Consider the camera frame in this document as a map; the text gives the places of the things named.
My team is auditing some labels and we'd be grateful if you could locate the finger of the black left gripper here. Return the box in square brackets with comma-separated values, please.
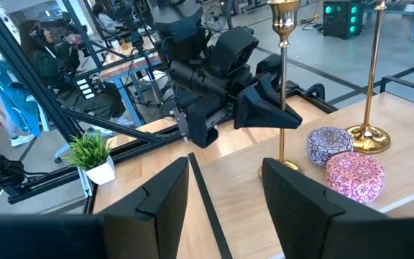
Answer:
[234, 73, 303, 130]
[256, 53, 283, 91]

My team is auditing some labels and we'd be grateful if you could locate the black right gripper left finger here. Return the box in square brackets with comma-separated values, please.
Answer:
[0, 157, 190, 259]

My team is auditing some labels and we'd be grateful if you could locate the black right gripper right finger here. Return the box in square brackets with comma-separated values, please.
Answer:
[262, 158, 414, 259]

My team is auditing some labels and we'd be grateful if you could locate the gold candlestick holder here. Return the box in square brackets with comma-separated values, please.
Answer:
[257, 0, 303, 179]
[345, 0, 392, 155]

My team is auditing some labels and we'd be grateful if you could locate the pink patterned candle tin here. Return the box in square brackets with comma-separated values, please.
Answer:
[325, 151, 386, 204]

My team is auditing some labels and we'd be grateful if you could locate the purple patterned candle tin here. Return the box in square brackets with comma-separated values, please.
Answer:
[306, 126, 354, 167]

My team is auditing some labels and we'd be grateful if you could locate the black floor fan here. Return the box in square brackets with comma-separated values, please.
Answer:
[205, 4, 229, 32]

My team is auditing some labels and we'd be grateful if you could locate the green plant in white pot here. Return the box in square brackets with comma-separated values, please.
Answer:
[63, 131, 116, 186]

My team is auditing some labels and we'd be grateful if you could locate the wooden desk with blue legs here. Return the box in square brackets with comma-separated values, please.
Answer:
[98, 35, 165, 127]

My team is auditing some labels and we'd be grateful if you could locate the computer case with green fans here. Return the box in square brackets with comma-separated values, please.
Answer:
[322, 0, 364, 40]

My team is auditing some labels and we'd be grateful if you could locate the person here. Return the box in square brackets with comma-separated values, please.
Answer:
[18, 19, 134, 135]
[91, 2, 129, 37]
[0, 35, 41, 147]

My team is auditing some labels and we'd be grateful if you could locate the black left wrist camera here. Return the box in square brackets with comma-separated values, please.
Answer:
[210, 25, 260, 76]

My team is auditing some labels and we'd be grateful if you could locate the black aluminium table frame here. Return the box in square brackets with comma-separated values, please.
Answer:
[0, 0, 337, 217]

